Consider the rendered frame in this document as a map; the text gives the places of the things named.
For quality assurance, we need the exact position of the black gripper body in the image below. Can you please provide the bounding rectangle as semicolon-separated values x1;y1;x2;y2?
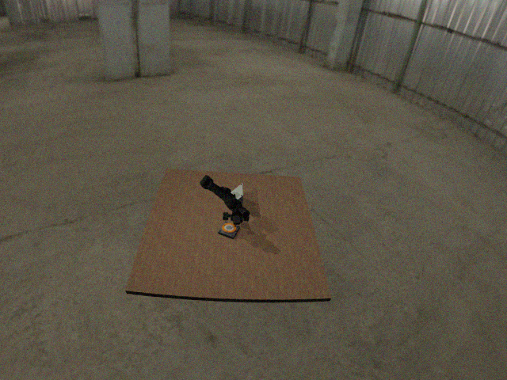
223;212;250;222

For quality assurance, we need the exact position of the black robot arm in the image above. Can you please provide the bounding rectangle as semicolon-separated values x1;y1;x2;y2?
200;175;250;225

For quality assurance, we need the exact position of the orange round plate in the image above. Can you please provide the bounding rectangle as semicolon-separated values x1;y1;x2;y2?
222;223;236;233

